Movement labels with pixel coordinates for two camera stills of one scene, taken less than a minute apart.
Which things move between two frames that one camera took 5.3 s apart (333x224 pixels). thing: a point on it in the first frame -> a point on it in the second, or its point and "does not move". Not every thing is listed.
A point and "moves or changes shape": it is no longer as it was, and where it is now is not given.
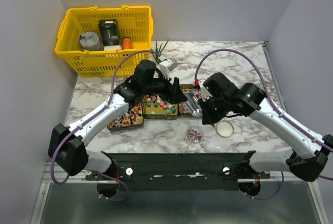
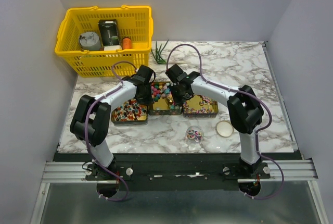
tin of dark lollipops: (132, 120) moves or changes shape
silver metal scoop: (193, 104) moves or changes shape
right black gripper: (207, 116) -> (178, 100)
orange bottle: (126, 43) does not move
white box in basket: (112, 48) does not move
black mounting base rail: (217, 172) does not move
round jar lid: (225, 128) does not move
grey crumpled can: (90, 41) does not move
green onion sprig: (159, 51) does not move
